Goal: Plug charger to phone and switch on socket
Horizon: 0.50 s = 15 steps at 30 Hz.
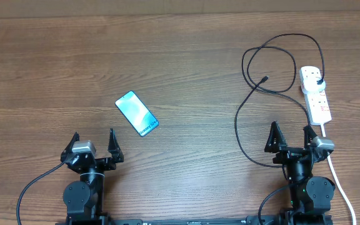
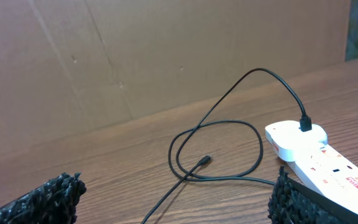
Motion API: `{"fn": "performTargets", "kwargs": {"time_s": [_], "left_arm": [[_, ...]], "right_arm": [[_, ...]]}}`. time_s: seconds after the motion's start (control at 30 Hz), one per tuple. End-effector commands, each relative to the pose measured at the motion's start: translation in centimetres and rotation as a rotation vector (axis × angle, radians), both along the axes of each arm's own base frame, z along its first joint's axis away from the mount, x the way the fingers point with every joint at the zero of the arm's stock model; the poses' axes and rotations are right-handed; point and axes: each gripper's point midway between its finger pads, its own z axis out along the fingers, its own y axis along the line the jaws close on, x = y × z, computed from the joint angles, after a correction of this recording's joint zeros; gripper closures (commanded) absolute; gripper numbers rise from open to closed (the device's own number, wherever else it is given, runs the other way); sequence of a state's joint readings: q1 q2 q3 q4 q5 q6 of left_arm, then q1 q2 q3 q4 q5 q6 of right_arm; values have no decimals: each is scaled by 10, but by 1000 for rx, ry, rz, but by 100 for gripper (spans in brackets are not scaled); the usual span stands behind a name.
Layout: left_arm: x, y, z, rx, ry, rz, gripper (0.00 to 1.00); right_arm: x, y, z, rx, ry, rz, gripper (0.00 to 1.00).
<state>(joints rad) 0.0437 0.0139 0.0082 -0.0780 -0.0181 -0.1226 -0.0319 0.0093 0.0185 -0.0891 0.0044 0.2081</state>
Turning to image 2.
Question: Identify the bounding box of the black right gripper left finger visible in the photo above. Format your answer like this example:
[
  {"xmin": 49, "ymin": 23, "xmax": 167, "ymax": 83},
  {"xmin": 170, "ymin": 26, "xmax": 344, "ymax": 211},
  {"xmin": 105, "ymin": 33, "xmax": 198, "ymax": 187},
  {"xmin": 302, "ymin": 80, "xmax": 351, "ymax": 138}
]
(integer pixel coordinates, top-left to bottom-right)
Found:
[{"xmin": 0, "ymin": 172, "xmax": 86, "ymax": 224}]

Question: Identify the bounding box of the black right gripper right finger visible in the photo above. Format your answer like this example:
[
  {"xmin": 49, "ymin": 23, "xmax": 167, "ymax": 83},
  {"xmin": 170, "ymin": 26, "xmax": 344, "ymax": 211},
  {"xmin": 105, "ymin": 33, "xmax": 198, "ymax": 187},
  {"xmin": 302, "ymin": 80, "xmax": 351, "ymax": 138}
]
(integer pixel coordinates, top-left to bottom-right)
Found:
[{"xmin": 268, "ymin": 166, "xmax": 358, "ymax": 224}]

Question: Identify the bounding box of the black USB charging cable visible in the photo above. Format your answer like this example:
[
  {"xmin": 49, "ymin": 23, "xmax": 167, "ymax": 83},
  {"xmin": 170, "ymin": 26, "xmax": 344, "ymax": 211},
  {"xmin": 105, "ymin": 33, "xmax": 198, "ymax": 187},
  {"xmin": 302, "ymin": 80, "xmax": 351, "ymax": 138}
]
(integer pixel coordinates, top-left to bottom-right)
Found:
[{"xmin": 140, "ymin": 67, "xmax": 313, "ymax": 224}]

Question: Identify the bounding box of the white USB charger plug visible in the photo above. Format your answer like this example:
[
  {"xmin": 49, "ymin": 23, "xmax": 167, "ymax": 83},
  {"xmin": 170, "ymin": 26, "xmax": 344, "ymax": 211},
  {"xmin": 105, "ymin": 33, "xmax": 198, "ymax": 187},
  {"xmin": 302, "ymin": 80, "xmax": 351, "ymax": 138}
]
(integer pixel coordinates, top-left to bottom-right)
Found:
[{"xmin": 265, "ymin": 120, "xmax": 328, "ymax": 162}]

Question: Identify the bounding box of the white power strip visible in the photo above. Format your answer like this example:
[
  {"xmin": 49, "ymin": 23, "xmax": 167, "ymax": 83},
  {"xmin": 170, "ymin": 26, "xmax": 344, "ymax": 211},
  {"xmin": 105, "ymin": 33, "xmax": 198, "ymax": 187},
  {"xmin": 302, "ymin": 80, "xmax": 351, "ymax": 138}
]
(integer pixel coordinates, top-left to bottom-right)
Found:
[{"xmin": 288, "ymin": 144, "xmax": 358, "ymax": 214}]

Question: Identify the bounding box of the brown cardboard backdrop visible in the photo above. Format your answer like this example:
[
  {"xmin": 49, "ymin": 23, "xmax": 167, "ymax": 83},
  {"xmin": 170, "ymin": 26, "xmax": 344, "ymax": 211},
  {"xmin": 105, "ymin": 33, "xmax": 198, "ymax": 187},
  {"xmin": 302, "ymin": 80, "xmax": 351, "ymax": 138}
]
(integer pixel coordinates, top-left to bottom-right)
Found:
[{"xmin": 0, "ymin": 1, "xmax": 351, "ymax": 154}]

